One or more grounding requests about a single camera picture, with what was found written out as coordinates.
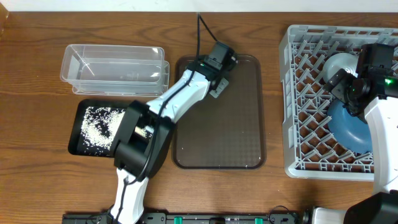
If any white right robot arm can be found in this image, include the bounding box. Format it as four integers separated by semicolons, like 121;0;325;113
308;68;397;224

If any brown serving tray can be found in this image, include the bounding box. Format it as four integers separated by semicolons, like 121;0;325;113
171;55;267;170

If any dark blue bowl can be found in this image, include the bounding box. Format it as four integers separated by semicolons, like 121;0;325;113
327;100;373;154

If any grey dishwasher rack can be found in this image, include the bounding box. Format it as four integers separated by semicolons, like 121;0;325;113
279;25;397;182

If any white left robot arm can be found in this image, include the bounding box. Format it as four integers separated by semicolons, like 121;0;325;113
108;55;237;223

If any white rice pile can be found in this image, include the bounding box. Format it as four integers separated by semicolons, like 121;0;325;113
80;106;153;155

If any green bowl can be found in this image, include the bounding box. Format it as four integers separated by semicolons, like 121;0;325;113
320;53;359;83

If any clear plastic bin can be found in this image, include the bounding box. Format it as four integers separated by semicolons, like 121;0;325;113
60;44;170;97

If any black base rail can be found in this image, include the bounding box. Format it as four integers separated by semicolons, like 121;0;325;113
62;212;312;224

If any black waste tray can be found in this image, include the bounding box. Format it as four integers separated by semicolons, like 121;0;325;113
68;99;129;156

